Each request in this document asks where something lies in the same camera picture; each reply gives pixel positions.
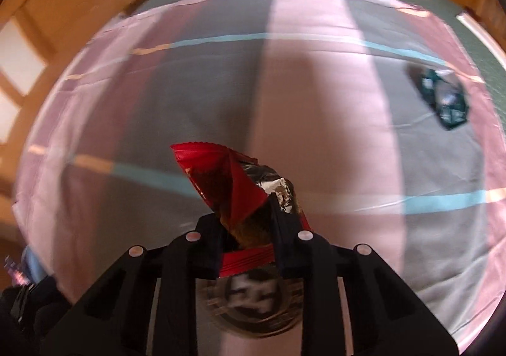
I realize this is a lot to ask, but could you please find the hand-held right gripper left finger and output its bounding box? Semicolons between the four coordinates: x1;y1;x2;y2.
43;216;228;356

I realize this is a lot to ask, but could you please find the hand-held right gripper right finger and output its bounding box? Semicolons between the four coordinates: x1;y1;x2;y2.
271;198;461;356

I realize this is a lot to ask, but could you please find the wooden door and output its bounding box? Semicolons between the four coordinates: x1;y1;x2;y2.
0;0;159;191

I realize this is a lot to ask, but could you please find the teal snack wrapper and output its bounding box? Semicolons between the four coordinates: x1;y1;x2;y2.
405;65;471;131

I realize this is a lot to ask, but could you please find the patchwork bed quilt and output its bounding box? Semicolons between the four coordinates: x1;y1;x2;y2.
12;0;506;356

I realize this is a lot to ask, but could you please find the red snack wrapper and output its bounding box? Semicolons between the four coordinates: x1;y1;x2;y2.
170;141;313;278

